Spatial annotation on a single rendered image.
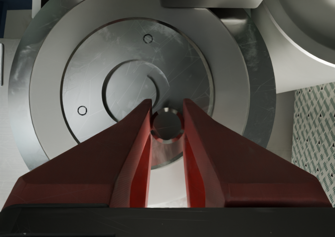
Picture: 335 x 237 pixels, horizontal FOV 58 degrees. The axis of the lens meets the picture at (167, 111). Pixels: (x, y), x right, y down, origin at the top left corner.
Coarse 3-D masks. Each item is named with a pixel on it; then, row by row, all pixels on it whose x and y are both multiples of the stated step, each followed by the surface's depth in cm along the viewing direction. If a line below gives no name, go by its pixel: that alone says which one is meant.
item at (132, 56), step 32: (96, 32) 15; (128, 32) 15; (160, 32) 14; (96, 64) 15; (128, 64) 15; (160, 64) 14; (192, 64) 14; (64, 96) 15; (96, 96) 15; (128, 96) 14; (160, 96) 15; (192, 96) 14; (96, 128) 15; (160, 160) 14
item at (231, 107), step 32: (96, 0) 16; (128, 0) 16; (64, 32) 16; (192, 32) 16; (224, 32) 15; (64, 64) 16; (224, 64) 15; (32, 96) 16; (224, 96) 15; (64, 128) 16; (160, 192) 15
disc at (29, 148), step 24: (48, 0) 17; (72, 0) 17; (48, 24) 17; (240, 24) 16; (24, 48) 17; (240, 48) 16; (264, 48) 16; (24, 72) 17; (264, 72) 16; (24, 96) 17; (264, 96) 16; (24, 120) 17; (264, 120) 16; (24, 144) 17; (264, 144) 16
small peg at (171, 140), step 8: (160, 112) 12; (168, 112) 12; (176, 112) 12; (152, 120) 12; (160, 120) 12; (168, 120) 12; (176, 120) 12; (152, 128) 12; (160, 128) 12; (168, 128) 12; (176, 128) 12; (160, 136) 12; (168, 136) 12; (176, 136) 12
